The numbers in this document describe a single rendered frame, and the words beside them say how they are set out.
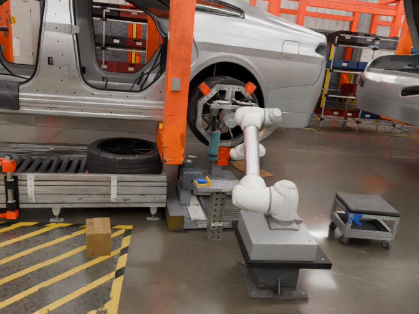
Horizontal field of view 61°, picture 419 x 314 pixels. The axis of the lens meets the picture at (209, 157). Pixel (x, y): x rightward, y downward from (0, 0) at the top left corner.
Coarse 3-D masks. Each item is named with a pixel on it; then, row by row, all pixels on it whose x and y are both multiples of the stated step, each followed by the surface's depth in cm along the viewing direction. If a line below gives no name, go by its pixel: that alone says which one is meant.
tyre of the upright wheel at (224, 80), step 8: (208, 80) 317; (216, 80) 312; (224, 80) 313; (232, 80) 315; (192, 96) 319; (200, 96) 313; (192, 104) 313; (192, 112) 316; (192, 120) 318; (192, 128) 320; (200, 136) 324; (208, 144) 328; (240, 144) 336
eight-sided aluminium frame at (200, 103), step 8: (216, 88) 305; (224, 88) 307; (232, 88) 308; (240, 88) 310; (208, 96) 306; (248, 96) 314; (200, 104) 306; (200, 112) 313; (200, 120) 311; (200, 128) 313; (208, 136) 317; (240, 136) 325; (224, 144) 323; (232, 144) 324
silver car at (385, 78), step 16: (368, 64) 520; (384, 64) 546; (400, 64) 552; (416, 64) 558; (368, 80) 484; (384, 80) 455; (400, 80) 432; (416, 80) 417; (368, 96) 481; (384, 96) 452; (400, 96) 429; (416, 96) 414; (384, 112) 457; (400, 112) 433; (416, 112) 416
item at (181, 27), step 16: (176, 0) 243; (192, 0) 245; (176, 16) 246; (192, 16) 248; (176, 32) 249; (192, 32) 252; (176, 48) 252; (176, 64) 256; (176, 80) 259; (176, 96) 263; (176, 112) 267; (176, 128) 270; (176, 144) 274; (176, 160) 278
